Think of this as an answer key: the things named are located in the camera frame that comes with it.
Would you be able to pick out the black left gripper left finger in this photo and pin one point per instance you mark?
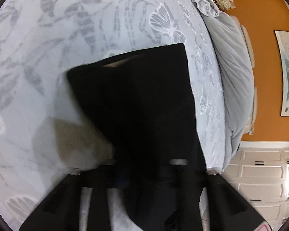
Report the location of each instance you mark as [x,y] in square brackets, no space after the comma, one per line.
[60,209]

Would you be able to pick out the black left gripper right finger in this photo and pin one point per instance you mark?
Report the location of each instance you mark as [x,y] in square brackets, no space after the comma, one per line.
[228,210]

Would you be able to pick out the black pants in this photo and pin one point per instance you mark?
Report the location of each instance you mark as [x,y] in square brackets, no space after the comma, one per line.
[142,103]

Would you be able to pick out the white drawer cabinet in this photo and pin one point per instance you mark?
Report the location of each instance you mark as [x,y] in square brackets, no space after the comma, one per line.
[260,172]

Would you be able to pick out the butterfly print bed sheet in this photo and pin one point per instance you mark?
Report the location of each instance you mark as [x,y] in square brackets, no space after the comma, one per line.
[42,132]

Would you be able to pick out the grey quilted duvet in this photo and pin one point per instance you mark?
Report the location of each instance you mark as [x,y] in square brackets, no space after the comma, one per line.
[237,78]

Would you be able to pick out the white flower decoration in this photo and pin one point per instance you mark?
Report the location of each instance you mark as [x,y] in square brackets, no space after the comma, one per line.
[225,5]

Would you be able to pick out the grey patterned pillow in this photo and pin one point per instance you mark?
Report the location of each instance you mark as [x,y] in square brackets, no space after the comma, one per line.
[207,7]

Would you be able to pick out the framed feather wall picture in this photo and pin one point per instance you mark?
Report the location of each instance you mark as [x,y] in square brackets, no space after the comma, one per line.
[282,38]

